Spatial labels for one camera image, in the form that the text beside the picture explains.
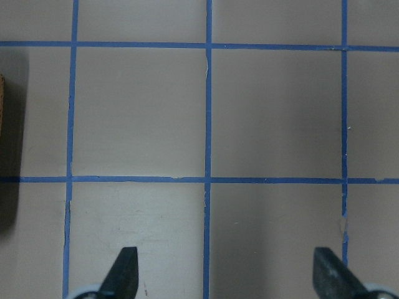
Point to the woven wicker basket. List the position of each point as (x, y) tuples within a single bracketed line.
[(2, 81)]

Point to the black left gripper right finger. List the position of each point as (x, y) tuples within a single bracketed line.
[(332, 279)]

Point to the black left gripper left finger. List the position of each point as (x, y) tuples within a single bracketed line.
[(122, 278)]

